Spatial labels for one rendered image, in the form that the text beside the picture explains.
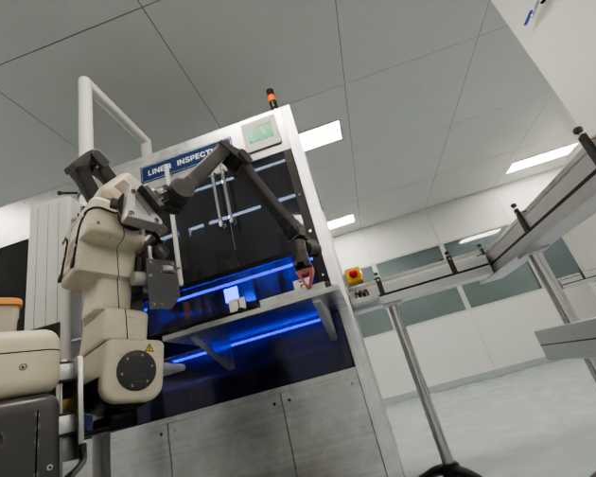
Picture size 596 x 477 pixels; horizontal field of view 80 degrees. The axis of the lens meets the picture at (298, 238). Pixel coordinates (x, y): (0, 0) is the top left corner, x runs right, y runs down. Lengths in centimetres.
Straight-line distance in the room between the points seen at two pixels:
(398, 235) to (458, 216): 109
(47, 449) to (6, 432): 7
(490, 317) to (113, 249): 598
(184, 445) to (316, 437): 60
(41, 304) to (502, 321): 610
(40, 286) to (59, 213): 31
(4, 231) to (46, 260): 121
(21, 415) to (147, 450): 119
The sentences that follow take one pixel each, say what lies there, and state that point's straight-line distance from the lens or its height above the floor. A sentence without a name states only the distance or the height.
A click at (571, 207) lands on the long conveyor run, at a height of 85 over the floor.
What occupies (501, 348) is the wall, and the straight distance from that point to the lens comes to 655.
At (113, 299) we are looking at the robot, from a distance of 116.
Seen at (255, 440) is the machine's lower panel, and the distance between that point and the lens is 177.
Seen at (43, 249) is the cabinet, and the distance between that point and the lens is 175.
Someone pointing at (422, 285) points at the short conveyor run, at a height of 88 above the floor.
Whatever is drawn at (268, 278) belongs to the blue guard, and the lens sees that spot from 178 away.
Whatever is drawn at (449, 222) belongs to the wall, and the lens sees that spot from 686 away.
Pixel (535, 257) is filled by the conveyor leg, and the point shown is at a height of 81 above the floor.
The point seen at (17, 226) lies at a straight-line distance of 284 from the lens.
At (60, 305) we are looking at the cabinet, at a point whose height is 107.
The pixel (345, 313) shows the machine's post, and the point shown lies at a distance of 168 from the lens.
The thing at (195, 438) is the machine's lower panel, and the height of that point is 49.
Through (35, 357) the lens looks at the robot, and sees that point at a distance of 87.
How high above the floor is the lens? 58
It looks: 22 degrees up
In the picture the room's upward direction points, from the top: 15 degrees counter-clockwise
